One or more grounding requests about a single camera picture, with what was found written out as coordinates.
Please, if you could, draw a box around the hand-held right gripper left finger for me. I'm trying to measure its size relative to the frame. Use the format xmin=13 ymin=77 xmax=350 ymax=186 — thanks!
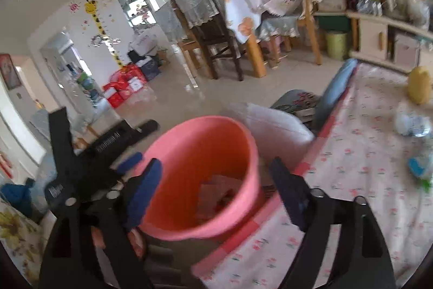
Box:
xmin=40 ymin=158 xmax=163 ymax=289

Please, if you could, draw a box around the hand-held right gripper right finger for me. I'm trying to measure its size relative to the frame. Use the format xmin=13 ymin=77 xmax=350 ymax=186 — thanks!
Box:
xmin=269 ymin=157 xmax=396 ymax=289

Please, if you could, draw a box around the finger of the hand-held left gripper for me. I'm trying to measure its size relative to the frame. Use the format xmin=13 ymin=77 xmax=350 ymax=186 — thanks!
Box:
xmin=115 ymin=152 xmax=143 ymax=176
xmin=133 ymin=119 xmax=160 ymax=138

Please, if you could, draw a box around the pink plastic bucket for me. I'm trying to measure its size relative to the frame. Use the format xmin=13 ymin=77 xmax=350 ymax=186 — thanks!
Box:
xmin=130 ymin=116 xmax=266 ymax=242

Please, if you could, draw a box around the stack of red boxes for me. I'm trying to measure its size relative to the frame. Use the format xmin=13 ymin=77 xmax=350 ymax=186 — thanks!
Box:
xmin=103 ymin=64 xmax=149 ymax=109

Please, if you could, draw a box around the dark blue box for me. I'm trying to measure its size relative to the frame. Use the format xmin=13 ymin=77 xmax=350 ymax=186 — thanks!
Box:
xmin=140 ymin=57 xmax=162 ymax=81

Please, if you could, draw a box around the blue cloth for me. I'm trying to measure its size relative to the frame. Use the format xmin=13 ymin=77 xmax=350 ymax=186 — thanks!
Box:
xmin=0 ymin=179 xmax=34 ymax=218

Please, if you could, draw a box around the cherry print tablecloth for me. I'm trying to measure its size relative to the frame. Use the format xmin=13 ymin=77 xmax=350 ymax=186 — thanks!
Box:
xmin=193 ymin=62 xmax=433 ymax=289

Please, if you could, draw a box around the white cushion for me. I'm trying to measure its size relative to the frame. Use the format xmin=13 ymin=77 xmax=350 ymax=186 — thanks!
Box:
xmin=228 ymin=102 xmax=316 ymax=157

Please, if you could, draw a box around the white bag with dark box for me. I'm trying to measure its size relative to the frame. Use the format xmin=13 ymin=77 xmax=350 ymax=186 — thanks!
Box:
xmin=129 ymin=32 xmax=159 ymax=57

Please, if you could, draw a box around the dark patterned chair seat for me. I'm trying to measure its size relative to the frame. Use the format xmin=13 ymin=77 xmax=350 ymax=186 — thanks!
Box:
xmin=270 ymin=89 xmax=322 ymax=124

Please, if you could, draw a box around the yellow floral cloth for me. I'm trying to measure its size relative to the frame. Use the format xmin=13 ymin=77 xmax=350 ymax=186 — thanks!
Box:
xmin=0 ymin=201 xmax=43 ymax=279

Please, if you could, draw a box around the dark chair with lace cover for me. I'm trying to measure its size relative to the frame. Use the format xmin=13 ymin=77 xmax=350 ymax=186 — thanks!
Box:
xmin=172 ymin=0 xmax=245 ymax=82

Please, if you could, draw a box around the blue green wrapper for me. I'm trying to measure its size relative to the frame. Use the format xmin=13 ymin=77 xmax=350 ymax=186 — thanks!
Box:
xmin=408 ymin=154 xmax=433 ymax=193

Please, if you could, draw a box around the crumpled white blue tube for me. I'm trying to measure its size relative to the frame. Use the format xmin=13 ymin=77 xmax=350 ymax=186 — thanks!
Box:
xmin=395 ymin=111 xmax=433 ymax=138

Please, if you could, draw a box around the pink plastic stool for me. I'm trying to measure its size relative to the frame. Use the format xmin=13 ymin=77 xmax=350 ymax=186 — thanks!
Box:
xmin=262 ymin=38 xmax=282 ymax=68

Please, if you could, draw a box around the dining table with flower cloth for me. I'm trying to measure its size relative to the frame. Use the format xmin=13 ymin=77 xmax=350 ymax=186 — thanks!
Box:
xmin=221 ymin=0 xmax=268 ymax=79

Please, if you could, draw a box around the green waste bin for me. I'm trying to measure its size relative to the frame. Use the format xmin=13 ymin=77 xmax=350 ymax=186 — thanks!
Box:
xmin=325 ymin=31 xmax=350 ymax=61

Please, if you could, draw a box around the yellow pear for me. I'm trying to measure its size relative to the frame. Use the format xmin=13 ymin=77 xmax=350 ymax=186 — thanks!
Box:
xmin=407 ymin=66 xmax=433 ymax=106

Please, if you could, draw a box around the long white cabinet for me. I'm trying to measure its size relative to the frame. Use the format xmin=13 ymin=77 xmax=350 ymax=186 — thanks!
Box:
xmin=348 ymin=9 xmax=433 ymax=73

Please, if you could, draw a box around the row of glass cups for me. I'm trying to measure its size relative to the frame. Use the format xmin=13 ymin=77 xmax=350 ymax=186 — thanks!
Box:
xmin=357 ymin=0 xmax=383 ymax=18

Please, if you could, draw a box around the framed wall picture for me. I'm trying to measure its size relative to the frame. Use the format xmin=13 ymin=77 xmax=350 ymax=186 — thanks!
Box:
xmin=0 ymin=54 xmax=21 ymax=90

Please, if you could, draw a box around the giraffe wall sticker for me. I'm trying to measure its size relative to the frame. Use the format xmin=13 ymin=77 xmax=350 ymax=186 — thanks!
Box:
xmin=84 ymin=0 xmax=124 ymax=68

